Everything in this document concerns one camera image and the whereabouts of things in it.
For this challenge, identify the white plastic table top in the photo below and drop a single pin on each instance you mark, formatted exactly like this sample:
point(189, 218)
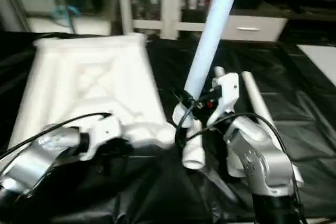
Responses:
point(89, 82)

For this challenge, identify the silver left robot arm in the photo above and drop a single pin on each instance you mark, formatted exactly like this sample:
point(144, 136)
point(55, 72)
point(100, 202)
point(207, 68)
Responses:
point(37, 156)

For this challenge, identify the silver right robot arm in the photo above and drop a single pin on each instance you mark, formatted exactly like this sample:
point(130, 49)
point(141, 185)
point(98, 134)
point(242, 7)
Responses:
point(260, 161)

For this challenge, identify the black table mat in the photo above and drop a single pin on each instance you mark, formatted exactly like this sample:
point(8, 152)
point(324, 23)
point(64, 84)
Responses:
point(157, 192)

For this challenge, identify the white drawer unit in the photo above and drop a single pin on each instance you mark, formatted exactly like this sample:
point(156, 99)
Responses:
point(252, 27)

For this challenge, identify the white glass door cabinet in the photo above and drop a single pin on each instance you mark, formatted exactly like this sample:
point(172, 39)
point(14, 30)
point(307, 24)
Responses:
point(168, 3)

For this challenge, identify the white side table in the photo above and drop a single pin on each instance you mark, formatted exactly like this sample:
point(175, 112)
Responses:
point(320, 61)

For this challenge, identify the blue plastic stool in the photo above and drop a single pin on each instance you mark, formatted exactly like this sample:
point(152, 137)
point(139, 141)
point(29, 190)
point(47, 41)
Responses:
point(67, 14)

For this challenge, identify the grey metal frame post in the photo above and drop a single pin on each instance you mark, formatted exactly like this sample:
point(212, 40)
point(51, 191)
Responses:
point(64, 1)
point(16, 3)

